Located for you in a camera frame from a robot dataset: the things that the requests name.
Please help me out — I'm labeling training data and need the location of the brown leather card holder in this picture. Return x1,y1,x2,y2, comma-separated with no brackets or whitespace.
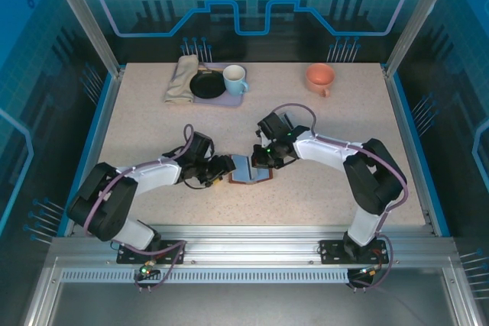
228,153,275,186

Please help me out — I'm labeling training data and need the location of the lavender tray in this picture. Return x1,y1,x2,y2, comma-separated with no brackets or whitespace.
173,62,249,108

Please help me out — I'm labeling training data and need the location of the light blue mug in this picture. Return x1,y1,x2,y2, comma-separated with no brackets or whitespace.
222,63,251,97

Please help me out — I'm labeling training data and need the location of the orange cup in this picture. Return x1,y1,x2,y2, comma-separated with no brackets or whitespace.
304,63,337,98

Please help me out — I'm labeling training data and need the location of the black plate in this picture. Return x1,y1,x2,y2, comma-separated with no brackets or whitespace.
189,69,228,100

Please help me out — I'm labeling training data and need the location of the beige folded cloth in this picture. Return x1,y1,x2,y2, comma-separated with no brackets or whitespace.
164,54,200,106

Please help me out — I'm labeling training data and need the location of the small green-lit circuit board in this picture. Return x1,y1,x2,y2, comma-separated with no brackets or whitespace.
358,266,384,279
138,260,160,279

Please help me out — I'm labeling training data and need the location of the thin black cable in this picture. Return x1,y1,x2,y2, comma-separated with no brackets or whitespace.
183,178,213,191

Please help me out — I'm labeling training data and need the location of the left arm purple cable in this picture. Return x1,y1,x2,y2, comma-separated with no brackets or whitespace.
83,123,196,293

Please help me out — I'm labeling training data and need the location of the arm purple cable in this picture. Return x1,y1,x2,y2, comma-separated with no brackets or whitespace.
271,102,410,293
83,123,196,293

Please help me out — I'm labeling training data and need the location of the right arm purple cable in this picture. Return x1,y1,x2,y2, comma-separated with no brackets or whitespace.
271,102,410,293

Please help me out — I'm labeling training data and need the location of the aluminium front rail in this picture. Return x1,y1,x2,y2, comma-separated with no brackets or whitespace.
49,224,459,266

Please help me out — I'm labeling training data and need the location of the slotted cable duct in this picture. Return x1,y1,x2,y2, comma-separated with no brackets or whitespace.
60,269,352,285

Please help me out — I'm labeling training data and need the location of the aluminium side rail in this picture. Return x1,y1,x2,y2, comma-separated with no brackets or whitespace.
381,63,437,236
62,67,125,237

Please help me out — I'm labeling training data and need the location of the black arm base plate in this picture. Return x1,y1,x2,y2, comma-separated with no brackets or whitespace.
318,238,388,266
115,239,187,266

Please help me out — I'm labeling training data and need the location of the aluminium frame post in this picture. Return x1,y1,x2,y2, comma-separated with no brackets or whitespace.
383,0,461,77
42,0,125,77

